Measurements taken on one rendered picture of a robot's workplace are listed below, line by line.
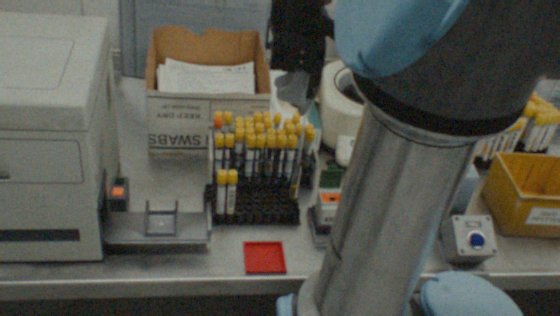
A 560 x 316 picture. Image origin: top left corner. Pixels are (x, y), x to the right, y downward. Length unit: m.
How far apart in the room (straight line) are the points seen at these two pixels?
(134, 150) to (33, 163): 0.38
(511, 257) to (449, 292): 0.49
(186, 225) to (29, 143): 0.29
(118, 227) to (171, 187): 0.17
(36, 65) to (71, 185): 0.17
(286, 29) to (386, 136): 0.50
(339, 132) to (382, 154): 0.81
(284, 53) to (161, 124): 0.36
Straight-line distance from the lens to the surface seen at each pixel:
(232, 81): 1.34
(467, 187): 1.13
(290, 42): 0.86
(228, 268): 0.98
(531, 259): 1.16
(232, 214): 1.04
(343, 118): 1.19
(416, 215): 0.44
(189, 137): 1.18
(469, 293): 0.68
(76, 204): 0.91
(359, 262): 0.48
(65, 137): 0.84
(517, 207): 1.13
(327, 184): 1.03
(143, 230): 0.98
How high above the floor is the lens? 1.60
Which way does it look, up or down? 37 degrees down
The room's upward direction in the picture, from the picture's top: 7 degrees clockwise
